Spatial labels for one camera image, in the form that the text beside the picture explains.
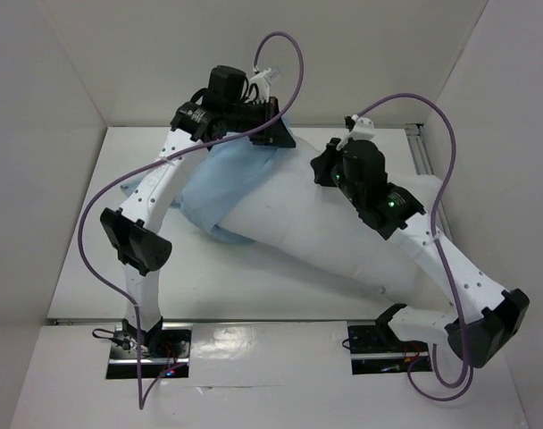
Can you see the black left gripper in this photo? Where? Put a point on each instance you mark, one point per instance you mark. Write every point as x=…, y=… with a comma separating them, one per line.
x=276, y=135

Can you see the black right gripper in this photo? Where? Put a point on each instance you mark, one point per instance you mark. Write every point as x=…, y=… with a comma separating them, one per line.
x=327, y=163

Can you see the light blue pillowcase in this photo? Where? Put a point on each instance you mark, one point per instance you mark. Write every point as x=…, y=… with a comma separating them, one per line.
x=216, y=185

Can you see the white pillow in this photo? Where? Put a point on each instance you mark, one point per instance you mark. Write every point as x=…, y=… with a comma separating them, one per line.
x=319, y=226

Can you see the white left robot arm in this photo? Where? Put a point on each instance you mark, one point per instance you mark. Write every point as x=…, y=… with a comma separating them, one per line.
x=133, y=228

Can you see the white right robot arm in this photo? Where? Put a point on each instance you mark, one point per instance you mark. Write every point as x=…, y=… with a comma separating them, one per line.
x=485, y=315

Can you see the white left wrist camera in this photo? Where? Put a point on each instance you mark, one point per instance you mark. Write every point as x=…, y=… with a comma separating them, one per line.
x=262, y=81

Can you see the aluminium side rail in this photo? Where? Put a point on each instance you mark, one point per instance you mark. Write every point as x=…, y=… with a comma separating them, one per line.
x=422, y=165

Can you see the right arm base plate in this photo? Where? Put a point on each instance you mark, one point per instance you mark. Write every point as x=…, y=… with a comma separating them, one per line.
x=370, y=353

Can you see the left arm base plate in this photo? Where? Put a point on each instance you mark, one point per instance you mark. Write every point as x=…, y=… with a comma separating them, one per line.
x=171, y=354

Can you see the aluminium table edge rail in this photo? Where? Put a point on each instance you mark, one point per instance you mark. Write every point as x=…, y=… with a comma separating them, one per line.
x=167, y=320

